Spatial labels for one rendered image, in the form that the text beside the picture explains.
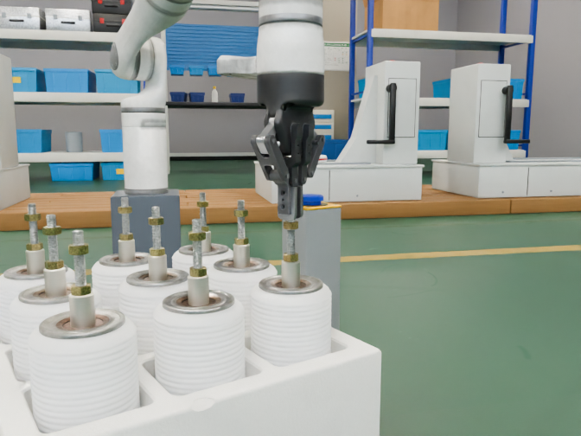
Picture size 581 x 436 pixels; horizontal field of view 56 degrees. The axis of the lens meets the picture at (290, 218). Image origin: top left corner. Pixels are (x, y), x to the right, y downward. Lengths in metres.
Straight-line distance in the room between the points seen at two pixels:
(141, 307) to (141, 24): 0.61
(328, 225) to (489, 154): 2.43
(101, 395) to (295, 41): 0.39
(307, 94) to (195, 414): 0.34
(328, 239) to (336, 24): 6.42
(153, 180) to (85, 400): 0.73
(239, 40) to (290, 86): 6.20
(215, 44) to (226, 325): 6.25
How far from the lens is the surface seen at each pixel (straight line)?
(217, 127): 9.07
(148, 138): 1.19
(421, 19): 6.05
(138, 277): 0.70
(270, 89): 0.60
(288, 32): 0.60
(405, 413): 0.92
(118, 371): 0.54
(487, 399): 0.99
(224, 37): 6.76
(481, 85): 3.21
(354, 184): 2.85
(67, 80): 5.44
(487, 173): 3.17
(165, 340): 0.57
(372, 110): 3.04
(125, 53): 1.18
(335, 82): 7.13
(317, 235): 0.86
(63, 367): 0.52
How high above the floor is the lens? 0.43
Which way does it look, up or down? 9 degrees down
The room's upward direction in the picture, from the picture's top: straight up
